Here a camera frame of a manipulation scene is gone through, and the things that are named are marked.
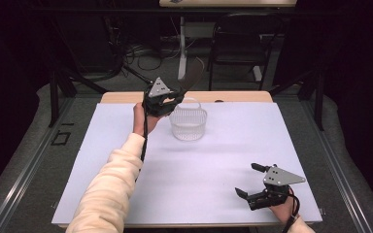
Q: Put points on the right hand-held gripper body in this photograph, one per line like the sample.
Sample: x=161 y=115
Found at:
x=281 y=177

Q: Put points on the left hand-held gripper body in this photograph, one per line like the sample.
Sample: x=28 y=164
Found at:
x=158 y=89

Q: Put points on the clear plastic basket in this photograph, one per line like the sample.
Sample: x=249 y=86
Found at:
x=187 y=129

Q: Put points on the person's right hand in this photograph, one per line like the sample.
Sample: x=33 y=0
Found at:
x=286 y=212

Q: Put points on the person's left hand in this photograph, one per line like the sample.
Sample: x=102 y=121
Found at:
x=142 y=121

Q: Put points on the white table mat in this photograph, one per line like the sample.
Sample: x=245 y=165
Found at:
x=213 y=161

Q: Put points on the white desk leg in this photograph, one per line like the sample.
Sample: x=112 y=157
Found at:
x=182 y=48
x=257 y=73

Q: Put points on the wooden table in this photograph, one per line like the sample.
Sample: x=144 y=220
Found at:
x=233 y=96

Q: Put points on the black folding chair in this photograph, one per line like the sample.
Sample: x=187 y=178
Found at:
x=239 y=45

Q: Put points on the black metal stand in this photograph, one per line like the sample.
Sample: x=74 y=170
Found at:
x=319 y=103
x=54 y=97

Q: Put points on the light wooden desk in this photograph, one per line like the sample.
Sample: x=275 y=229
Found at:
x=226 y=3

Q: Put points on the metal floor rail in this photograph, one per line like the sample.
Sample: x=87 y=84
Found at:
x=340 y=181
x=22 y=174

